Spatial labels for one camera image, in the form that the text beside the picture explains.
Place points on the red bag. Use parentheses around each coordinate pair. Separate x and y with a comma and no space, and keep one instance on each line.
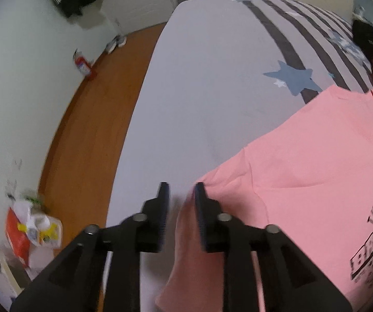
(17,239)

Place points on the red fire extinguisher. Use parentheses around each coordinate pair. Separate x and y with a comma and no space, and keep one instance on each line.
(83,66)

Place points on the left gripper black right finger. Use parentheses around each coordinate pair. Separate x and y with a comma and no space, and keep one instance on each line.
(263,269)

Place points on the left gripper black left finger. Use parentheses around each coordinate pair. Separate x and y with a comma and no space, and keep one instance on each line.
(100,263)

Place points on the white shelf unit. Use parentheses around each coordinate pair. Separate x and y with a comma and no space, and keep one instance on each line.
(13,280)

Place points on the pink printed t-shirt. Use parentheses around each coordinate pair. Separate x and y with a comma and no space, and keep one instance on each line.
(313,177)

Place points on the white detergent jug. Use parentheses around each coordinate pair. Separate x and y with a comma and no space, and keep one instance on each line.
(43,230)

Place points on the striped grey bed sheet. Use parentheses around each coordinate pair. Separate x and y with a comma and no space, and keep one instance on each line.
(223,74)

